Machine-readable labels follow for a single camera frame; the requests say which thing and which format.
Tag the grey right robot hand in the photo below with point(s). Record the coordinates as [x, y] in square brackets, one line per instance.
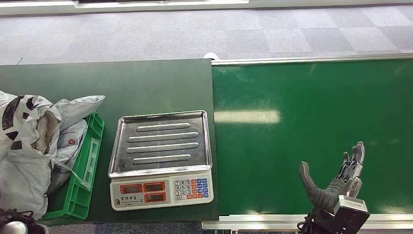
[326, 197]

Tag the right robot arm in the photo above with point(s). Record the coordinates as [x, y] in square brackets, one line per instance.
[314, 226]

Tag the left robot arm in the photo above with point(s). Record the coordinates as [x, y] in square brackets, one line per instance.
[14, 227]

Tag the green conveyor belt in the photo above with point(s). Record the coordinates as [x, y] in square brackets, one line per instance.
[290, 129]

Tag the grey package with red logo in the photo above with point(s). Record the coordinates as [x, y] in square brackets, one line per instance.
[71, 142]

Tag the plain grey poly package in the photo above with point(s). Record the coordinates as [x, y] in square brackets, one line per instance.
[77, 108]

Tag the grey package with black print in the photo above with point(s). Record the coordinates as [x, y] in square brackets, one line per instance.
[22, 161]

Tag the electronic scale with steel tray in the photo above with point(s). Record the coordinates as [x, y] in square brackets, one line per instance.
[161, 145]

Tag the small white round object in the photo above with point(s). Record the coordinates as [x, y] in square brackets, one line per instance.
[211, 56]

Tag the green plastic crate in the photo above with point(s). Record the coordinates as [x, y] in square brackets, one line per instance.
[87, 161]

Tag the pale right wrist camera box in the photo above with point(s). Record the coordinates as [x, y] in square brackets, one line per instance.
[350, 213]

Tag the aluminium conveyor frame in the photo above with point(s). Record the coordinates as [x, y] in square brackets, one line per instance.
[290, 60]

